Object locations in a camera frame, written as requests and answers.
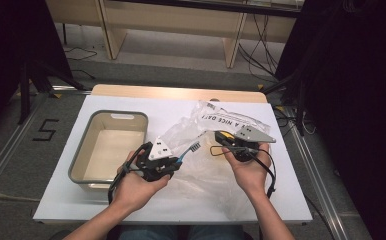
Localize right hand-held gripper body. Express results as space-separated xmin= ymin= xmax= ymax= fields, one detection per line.
xmin=227 ymin=124 xmax=277 ymax=164

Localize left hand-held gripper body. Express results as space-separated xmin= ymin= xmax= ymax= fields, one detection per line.
xmin=135 ymin=136 xmax=183 ymax=183

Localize clear smiley plastic bag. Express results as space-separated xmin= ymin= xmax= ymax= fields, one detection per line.
xmin=159 ymin=99 xmax=278 ymax=222

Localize beige plastic bin grey rim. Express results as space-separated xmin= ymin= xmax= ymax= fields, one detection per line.
xmin=68 ymin=109 xmax=149 ymax=194

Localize person's right hand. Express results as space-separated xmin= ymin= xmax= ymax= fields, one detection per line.
xmin=222 ymin=142 xmax=273 ymax=198

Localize person's left hand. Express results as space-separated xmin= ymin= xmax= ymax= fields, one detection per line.
xmin=113 ymin=149 xmax=173 ymax=213

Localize black metal stand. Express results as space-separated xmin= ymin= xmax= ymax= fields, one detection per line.
xmin=261 ymin=71 xmax=308 ymax=137

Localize person's blue jeans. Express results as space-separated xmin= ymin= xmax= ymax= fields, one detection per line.
xmin=118 ymin=224 xmax=249 ymax=240

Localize white table board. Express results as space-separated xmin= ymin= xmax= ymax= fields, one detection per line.
xmin=32 ymin=94 xmax=314 ymax=225

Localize black curtain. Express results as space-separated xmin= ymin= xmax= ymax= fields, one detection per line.
xmin=0 ymin=0 xmax=74 ymax=136
xmin=275 ymin=0 xmax=386 ymax=240

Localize light wooden desk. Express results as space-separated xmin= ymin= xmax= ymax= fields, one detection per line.
xmin=45 ymin=0 xmax=303 ymax=70

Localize black tripod stand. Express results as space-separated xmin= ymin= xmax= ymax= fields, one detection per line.
xmin=16 ymin=59 xmax=86 ymax=125

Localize left hand-held gripper cable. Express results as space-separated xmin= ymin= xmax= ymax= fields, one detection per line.
xmin=107 ymin=142 xmax=153 ymax=205

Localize aluminium floor rail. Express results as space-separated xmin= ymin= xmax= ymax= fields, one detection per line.
xmin=282 ymin=105 xmax=353 ymax=240
xmin=0 ymin=84 xmax=93 ymax=203

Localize bunch of black cables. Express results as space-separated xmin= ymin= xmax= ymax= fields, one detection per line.
xmin=237 ymin=13 xmax=284 ymax=80

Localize thin black floor cable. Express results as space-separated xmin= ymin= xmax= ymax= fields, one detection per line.
xmin=63 ymin=45 xmax=99 ymax=81

